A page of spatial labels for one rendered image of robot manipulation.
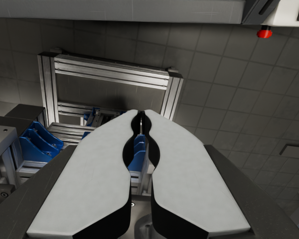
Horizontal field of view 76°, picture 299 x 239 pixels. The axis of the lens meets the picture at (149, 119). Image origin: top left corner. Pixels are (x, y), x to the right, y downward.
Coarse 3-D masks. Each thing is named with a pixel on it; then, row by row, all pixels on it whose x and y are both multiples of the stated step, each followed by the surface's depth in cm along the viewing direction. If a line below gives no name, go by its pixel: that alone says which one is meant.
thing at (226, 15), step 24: (0, 0) 33; (24, 0) 33; (48, 0) 33; (72, 0) 33; (96, 0) 34; (120, 0) 34; (144, 0) 34; (168, 0) 34; (192, 0) 34; (216, 0) 34; (240, 0) 35
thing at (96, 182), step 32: (128, 128) 10; (96, 160) 8; (128, 160) 9; (64, 192) 6; (96, 192) 6; (128, 192) 6; (32, 224) 5; (64, 224) 5; (96, 224) 6; (128, 224) 7
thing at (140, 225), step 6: (144, 216) 52; (150, 216) 51; (138, 222) 52; (144, 222) 50; (150, 222) 50; (138, 228) 51; (144, 228) 50; (150, 228) 50; (138, 234) 50; (144, 234) 49; (150, 234) 49; (156, 234) 48
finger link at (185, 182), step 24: (144, 120) 11; (168, 120) 10; (168, 144) 9; (192, 144) 9; (168, 168) 7; (192, 168) 7; (216, 168) 7; (168, 192) 6; (192, 192) 6; (216, 192) 6; (168, 216) 6; (192, 216) 6; (216, 216) 6; (240, 216) 6
